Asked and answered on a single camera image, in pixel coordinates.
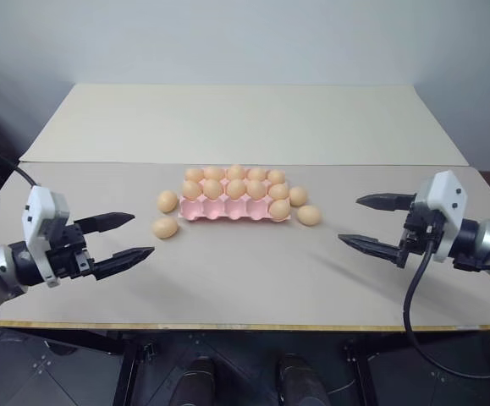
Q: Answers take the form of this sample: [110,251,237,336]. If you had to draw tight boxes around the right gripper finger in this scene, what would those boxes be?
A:
[338,233,410,269]
[355,192,417,213]

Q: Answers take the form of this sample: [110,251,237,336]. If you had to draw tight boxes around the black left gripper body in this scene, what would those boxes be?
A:
[45,222,98,280]

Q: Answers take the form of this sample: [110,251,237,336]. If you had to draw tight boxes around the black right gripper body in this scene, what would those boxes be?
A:
[399,200,445,257]

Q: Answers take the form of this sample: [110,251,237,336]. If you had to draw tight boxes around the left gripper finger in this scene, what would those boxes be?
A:
[74,211,136,236]
[92,246,157,282]

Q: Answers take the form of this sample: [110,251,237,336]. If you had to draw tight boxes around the pink egg tray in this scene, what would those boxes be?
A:
[179,168,293,223]

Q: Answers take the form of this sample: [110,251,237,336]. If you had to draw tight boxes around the dark rounded robot foot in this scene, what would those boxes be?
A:
[175,354,218,406]
[278,353,331,406]

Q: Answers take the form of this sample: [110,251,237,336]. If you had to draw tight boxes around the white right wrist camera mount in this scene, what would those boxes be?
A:
[413,170,471,264]

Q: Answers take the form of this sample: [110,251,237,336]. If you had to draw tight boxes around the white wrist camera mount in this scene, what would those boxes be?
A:
[21,184,70,289]
[413,170,471,264]

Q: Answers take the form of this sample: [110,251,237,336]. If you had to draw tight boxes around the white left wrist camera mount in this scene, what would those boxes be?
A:
[21,184,70,289]

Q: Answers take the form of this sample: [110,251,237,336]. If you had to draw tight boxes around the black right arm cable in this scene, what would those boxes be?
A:
[402,236,490,380]

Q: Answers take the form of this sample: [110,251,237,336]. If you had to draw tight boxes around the black table frame leg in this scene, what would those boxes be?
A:
[115,332,155,406]
[342,332,377,406]

